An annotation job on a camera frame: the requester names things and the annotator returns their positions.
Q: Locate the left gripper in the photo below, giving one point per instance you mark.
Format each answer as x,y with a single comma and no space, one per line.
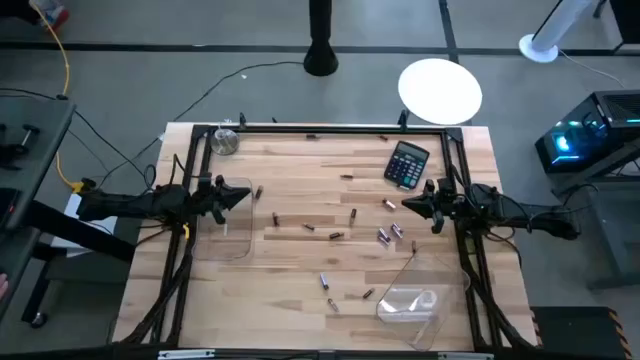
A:
207,197

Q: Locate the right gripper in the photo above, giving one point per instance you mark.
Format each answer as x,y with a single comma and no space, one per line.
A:
445,205

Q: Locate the clear plastic bin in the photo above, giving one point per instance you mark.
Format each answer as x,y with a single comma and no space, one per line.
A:
235,240
430,325

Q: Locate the silver black AAA battery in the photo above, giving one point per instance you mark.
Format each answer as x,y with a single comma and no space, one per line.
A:
332,305

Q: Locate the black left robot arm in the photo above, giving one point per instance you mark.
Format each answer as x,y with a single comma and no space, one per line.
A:
130,204

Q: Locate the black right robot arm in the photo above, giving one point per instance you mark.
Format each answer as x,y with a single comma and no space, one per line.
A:
525,212

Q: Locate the black desk calculator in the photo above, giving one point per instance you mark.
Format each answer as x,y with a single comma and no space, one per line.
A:
406,166

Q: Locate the yellow tag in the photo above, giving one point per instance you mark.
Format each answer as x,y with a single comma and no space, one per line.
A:
186,231

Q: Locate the white round stool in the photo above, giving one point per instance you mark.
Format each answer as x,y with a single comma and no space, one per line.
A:
440,91

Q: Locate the white sheet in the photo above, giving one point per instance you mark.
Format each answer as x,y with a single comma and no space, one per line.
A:
75,235

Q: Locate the black pole with base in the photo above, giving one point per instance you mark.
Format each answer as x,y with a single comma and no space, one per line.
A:
320,55

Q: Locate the black lit computer tower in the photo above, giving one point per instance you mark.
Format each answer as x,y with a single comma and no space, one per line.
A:
585,132

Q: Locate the grey desk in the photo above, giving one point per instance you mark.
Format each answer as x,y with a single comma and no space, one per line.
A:
615,235

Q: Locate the white tower fan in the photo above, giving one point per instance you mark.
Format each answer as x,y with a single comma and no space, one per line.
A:
542,47

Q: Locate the black box yellow-striped edge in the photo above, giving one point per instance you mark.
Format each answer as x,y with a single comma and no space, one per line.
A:
580,332

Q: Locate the grey side table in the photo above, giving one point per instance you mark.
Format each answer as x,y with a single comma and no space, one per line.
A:
30,165

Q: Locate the black clamp tool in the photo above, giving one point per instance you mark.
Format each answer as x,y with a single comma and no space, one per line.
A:
17,145

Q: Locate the black caster wheel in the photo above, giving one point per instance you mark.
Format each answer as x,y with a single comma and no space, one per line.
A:
39,320

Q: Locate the person's hand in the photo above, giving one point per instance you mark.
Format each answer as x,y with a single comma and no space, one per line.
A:
2,287

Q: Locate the red and white object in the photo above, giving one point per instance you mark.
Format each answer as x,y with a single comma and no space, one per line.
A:
52,12

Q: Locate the black frame clamp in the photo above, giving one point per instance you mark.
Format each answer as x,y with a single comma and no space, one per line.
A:
242,120
403,118

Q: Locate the white metal bracket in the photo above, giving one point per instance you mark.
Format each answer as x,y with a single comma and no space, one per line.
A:
465,356
186,354

